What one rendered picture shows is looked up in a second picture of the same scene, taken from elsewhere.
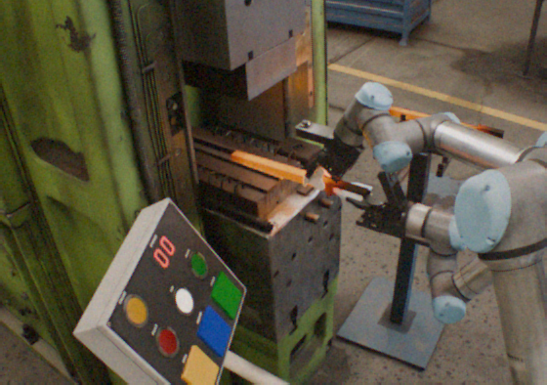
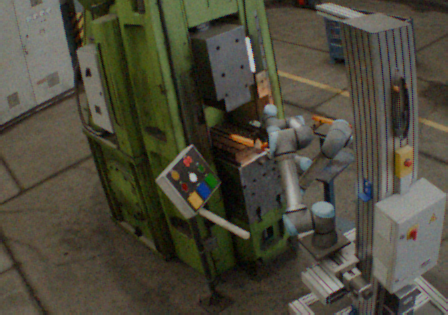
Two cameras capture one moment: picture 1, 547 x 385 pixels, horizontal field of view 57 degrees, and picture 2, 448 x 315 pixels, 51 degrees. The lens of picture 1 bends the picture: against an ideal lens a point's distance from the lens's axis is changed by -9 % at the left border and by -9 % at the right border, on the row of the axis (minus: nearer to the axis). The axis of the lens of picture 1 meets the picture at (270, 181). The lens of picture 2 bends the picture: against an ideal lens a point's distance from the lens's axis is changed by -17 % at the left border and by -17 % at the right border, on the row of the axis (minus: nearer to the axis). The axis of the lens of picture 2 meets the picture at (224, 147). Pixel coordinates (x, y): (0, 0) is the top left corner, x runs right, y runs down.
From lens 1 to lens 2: 213 cm
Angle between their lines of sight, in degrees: 17
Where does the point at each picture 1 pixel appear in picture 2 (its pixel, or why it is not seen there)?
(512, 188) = (278, 135)
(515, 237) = (279, 150)
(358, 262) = not seen: hidden behind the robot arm
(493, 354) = not seen: hidden behind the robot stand
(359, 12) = not seen: hidden behind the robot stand
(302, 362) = (270, 245)
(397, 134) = (274, 123)
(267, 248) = (238, 173)
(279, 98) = (255, 111)
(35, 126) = (147, 121)
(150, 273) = (181, 166)
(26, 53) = (145, 93)
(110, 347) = (166, 184)
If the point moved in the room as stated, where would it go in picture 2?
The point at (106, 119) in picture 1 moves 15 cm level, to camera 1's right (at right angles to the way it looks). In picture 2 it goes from (172, 117) to (196, 116)
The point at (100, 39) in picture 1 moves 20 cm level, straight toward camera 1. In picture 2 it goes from (170, 90) to (170, 103)
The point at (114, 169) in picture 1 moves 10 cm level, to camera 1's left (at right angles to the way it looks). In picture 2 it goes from (175, 136) to (160, 137)
